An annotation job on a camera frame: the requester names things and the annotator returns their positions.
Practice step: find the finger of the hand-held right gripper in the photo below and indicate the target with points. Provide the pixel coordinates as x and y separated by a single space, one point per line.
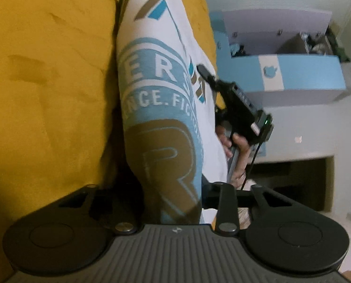
206 75

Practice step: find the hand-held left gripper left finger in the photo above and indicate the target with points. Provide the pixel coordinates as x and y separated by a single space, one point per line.
121 216

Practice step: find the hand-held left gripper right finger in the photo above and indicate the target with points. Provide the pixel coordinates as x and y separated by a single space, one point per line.
227 203

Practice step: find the white t-shirt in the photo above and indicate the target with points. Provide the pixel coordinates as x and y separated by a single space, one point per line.
163 100

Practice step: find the person's right hand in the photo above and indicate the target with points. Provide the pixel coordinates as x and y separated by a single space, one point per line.
237 150

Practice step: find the blue and lavender cabinet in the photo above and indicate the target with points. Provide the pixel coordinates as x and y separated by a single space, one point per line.
284 64

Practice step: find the yellow blanket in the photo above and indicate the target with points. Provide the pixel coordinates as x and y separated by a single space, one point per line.
48 79

